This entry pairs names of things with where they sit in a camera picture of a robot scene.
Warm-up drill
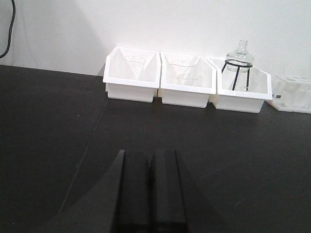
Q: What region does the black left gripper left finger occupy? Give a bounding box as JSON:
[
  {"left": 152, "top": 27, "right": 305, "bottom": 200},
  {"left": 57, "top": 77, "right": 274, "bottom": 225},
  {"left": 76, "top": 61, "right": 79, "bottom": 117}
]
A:
[{"left": 115, "top": 150, "right": 150, "bottom": 233}]

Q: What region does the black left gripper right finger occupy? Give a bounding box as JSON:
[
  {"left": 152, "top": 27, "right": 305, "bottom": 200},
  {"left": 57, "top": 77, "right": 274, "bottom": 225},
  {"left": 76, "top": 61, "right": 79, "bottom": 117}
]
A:
[{"left": 150, "top": 150, "right": 188, "bottom": 233}]

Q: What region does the middle white plastic bin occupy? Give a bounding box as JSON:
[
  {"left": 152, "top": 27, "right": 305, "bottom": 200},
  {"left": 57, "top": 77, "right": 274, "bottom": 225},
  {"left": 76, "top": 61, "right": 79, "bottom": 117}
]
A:
[{"left": 158, "top": 52, "right": 217, "bottom": 108}]

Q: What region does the white plastic bin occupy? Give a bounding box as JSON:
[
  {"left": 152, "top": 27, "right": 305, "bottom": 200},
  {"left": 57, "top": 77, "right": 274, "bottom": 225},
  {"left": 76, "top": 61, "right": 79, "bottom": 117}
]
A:
[
  {"left": 158, "top": 52, "right": 217, "bottom": 108},
  {"left": 103, "top": 47, "right": 161, "bottom": 102},
  {"left": 206, "top": 57, "right": 273, "bottom": 113}
]

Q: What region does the clear glass beaker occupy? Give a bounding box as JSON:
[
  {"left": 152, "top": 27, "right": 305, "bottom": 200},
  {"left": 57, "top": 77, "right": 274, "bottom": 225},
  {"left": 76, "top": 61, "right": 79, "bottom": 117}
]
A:
[{"left": 176, "top": 74, "right": 201, "bottom": 86}]

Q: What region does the left white plastic bin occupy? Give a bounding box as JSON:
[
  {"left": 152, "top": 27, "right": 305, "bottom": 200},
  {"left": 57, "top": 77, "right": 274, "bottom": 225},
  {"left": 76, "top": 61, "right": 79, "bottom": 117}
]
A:
[{"left": 103, "top": 47, "right": 161, "bottom": 102}]

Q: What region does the right white plastic bin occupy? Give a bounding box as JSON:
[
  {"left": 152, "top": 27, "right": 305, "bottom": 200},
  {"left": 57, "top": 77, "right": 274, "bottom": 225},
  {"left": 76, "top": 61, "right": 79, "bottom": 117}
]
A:
[{"left": 206, "top": 57, "right": 273, "bottom": 113}]

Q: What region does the white test tube rack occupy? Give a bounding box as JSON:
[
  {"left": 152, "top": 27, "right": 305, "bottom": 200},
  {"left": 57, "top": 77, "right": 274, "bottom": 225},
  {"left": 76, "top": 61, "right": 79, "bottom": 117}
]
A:
[{"left": 267, "top": 75, "right": 311, "bottom": 114}]

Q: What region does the clear glass flask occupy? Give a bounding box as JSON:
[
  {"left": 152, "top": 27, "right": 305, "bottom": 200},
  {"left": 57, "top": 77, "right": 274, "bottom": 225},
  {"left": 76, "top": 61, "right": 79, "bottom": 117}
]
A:
[{"left": 226, "top": 40, "right": 254, "bottom": 66}]

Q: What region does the black wire tripod stand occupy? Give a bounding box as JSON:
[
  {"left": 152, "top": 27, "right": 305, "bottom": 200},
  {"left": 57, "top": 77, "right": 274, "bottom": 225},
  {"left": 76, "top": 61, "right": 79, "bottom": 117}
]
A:
[{"left": 221, "top": 59, "right": 253, "bottom": 90}]

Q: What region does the black hanging cable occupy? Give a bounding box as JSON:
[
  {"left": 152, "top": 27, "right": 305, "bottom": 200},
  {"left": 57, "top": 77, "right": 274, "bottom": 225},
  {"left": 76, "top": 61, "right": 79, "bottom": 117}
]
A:
[{"left": 0, "top": 0, "right": 16, "bottom": 59}]

